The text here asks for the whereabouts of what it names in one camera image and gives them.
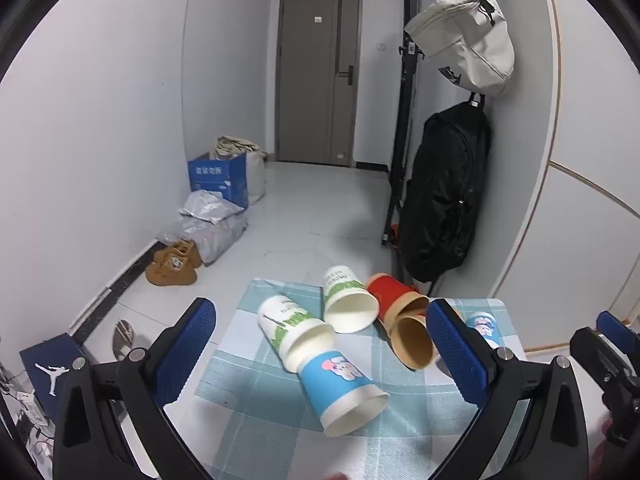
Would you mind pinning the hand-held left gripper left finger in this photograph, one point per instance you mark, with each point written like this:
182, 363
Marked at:
184, 352

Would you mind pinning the blue cardboard box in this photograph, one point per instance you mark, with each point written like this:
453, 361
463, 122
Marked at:
220, 180

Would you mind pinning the black backpack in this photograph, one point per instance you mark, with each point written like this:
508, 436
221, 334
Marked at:
445, 195

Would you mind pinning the grey door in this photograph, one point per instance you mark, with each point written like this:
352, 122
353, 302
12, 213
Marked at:
312, 80

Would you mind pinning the brown paper cup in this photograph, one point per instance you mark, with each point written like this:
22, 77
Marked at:
410, 341

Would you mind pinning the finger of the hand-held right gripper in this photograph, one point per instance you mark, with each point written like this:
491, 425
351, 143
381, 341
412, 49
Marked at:
612, 324

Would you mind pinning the blue checkered tablecloth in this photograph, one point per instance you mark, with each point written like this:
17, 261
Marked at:
250, 400

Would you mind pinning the dark blue shoe box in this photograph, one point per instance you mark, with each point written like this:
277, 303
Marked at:
50, 372

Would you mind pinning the red paper cup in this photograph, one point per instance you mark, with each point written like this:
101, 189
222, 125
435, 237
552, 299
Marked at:
392, 297

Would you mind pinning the green and white paper cup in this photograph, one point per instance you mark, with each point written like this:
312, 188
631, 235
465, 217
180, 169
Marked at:
347, 305
292, 327

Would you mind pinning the black folding stand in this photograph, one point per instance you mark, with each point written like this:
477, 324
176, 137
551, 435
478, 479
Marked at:
402, 135

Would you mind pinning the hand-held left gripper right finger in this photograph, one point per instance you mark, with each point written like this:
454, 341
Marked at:
456, 355

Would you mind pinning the blue cartoon paper cup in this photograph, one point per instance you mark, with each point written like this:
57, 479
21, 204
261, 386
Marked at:
345, 391
484, 327

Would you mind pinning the beige tote bag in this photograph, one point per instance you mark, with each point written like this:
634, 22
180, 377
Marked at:
255, 172

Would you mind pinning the grey plastic parcel bag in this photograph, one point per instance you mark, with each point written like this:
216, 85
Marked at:
210, 207
210, 240

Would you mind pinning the white hanging bag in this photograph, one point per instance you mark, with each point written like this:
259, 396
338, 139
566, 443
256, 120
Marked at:
470, 42

